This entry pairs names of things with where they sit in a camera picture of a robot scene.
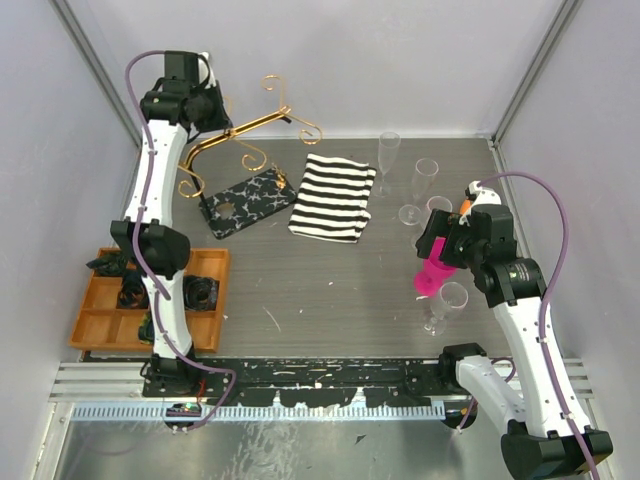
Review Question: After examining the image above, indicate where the orange plastic wine glass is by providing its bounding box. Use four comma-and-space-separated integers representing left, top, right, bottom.
459, 199, 472, 215

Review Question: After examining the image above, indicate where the pink plastic wine glass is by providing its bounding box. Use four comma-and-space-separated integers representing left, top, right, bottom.
413, 237, 456, 297

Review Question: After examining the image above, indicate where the gold wine glass rack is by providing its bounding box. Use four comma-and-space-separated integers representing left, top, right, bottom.
178, 75, 323, 239

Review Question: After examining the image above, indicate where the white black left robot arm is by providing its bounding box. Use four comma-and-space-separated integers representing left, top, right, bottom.
110, 50, 232, 396

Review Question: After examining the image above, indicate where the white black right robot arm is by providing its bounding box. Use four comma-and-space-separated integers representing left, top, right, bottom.
415, 181, 613, 479

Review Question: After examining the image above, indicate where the clear stemmed wine glass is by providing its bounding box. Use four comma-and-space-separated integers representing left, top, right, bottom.
410, 195, 454, 251

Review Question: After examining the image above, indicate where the tall clear champagne flute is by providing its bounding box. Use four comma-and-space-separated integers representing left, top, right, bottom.
373, 132, 401, 197

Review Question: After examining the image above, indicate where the black white striped cloth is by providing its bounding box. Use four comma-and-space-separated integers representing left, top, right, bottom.
288, 153, 377, 244

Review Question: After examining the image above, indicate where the green patterned rolled tie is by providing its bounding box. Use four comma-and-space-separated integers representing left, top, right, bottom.
86, 251, 129, 277

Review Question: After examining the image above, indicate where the blue floral rolled tie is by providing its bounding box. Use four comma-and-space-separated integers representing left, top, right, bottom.
183, 275, 219, 311

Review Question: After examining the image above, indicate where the orange floral rolled tie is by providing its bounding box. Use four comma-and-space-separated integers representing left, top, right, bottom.
117, 269, 149, 309

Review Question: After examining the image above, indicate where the yellow blue rolled tie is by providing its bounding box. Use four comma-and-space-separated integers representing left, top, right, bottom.
137, 311, 155, 345

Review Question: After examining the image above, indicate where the orange wooden compartment tray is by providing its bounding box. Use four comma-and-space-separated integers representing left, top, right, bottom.
69, 248, 231, 354

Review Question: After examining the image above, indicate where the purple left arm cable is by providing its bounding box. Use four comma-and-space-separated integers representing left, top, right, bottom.
123, 49, 238, 434

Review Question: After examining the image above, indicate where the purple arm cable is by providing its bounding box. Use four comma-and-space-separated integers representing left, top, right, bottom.
455, 171, 603, 480
123, 49, 238, 434

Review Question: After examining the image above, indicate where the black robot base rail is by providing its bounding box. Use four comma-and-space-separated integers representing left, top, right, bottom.
142, 355, 501, 409

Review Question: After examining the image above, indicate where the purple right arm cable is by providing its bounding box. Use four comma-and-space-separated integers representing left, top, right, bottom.
455, 171, 603, 480

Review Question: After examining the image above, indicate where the white slotted cable duct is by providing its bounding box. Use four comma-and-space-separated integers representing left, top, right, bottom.
70, 401, 446, 422

